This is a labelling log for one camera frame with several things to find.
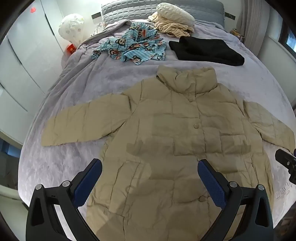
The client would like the blue monkey print cloth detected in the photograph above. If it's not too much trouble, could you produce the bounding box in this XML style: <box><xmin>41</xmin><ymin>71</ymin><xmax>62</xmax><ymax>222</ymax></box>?
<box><xmin>91</xmin><ymin>21</ymin><xmax>167</xmax><ymax>66</ymax></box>

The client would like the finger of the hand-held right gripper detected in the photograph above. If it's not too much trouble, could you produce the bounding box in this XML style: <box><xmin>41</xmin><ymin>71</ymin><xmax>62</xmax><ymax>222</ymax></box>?
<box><xmin>275</xmin><ymin>149</ymin><xmax>296</xmax><ymax>184</ymax></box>

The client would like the white wardrobe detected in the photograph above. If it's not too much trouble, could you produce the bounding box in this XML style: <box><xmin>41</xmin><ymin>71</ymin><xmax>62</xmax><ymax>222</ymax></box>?
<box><xmin>0</xmin><ymin>0</ymin><xmax>67</xmax><ymax>144</ymax></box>

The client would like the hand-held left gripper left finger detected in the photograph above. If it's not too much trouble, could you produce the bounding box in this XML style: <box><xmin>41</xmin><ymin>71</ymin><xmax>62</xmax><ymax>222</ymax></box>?
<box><xmin>26</xmin><ymin>158</ymin><xmax>103</xmax><ymax>241</ymax></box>

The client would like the cream striped garment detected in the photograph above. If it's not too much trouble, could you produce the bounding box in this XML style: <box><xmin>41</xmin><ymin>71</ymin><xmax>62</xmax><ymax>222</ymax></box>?
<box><xmin>148</xmin><ymin>13</ymin><xmax>196</xmax><ymax>39</ymax></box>

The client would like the lilac plush bed blanket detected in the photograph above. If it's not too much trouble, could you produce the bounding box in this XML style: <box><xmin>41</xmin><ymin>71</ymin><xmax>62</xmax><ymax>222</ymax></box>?
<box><xmin>18</xmin><ymin>19</ymin><xmax>296</xmax><ymax>241</ymax></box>

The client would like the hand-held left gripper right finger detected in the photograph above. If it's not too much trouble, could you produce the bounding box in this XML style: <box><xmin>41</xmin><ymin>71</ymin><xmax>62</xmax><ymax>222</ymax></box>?
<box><xmin>198</xmin><ymin>159</ymin><xmax>274</xmax><ymax>241</ymax></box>

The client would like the black folded garment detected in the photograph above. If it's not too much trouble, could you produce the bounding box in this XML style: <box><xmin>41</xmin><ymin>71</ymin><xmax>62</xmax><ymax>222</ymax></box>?
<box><xmin>169</xmin><ymin>37</ymin><xmax>245</xmax><ymax>66</ymax></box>

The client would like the cream round pillow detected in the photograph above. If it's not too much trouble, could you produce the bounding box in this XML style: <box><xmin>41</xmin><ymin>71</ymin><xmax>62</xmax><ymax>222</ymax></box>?
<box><xmin>156</xmin><ymin>3</ymin><xmax>196</xmax><ymax>26</ymax></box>

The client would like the bedside clutter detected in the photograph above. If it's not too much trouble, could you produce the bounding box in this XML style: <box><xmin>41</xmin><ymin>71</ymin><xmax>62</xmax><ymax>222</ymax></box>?
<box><xmin>231</xmin><ymin>28</ymin><xmax>245</xmax><ymax>42</ymax></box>

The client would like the beige puffer jacket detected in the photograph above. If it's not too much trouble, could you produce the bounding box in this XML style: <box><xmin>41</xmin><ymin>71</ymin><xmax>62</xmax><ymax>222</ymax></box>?
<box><xmin>42</xmin><ymin>65</ymin><xmax>296</xmax><ymax>241</ymax></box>

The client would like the window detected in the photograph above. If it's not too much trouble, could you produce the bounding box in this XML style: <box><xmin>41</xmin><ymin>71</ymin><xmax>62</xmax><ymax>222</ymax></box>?
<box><xmin>279</xmin><ymin>25</ymin><xmax>296</xmax><ymax>50</ymax></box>

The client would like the grey curtain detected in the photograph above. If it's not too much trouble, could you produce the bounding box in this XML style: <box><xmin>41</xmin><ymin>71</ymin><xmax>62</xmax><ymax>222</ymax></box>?
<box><xmin>240</xmin><ymin>0</ymin><xmax>266</xmax><ymax>56</ymax></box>

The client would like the blue storage box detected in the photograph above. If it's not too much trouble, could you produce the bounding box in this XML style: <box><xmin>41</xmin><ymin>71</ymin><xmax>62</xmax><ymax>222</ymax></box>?
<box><xmin>0</xmin><ymin>138</ymin><xmax>22</xmax><ymax>158</ymax></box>

